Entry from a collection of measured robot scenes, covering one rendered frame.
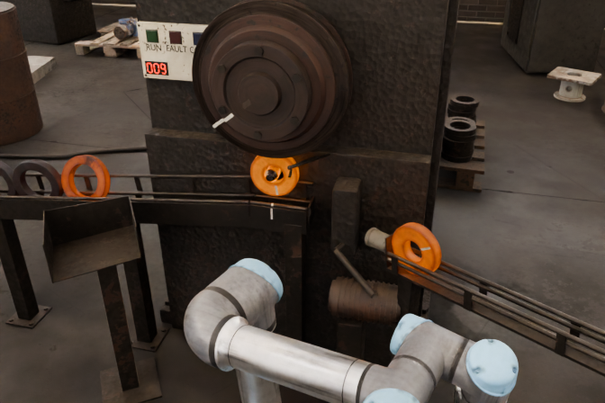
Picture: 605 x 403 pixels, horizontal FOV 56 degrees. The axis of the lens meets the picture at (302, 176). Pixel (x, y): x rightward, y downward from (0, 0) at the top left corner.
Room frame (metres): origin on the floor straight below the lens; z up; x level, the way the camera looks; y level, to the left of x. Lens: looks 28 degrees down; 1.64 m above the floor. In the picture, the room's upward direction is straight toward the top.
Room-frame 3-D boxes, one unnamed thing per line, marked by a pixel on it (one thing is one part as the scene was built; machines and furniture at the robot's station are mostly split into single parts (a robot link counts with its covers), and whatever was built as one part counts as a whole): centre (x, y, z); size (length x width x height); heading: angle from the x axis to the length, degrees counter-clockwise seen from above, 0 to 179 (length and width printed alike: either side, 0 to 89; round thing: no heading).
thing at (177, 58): (1.80, 0.39, 1.15); 0.26 x 0.02 x 0.18; 76
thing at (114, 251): (1.49, 0.65, 0.36); 0.26 x 0.20 x 0.72; 111
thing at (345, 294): (1.40, -0.20, 0.27); 0.22 x 0.13 x 0.53; 76
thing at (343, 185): (1.56, -0.14, 0.68); 0.11 x 0.08 x 0.24; 166
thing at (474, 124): (3.47, -0.58, 0.22); 1.20 x 0.81 x 0.44; 74
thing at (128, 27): (6.06, 1.79, 0.25); 0.40 x 0.24 x 0.22; 166
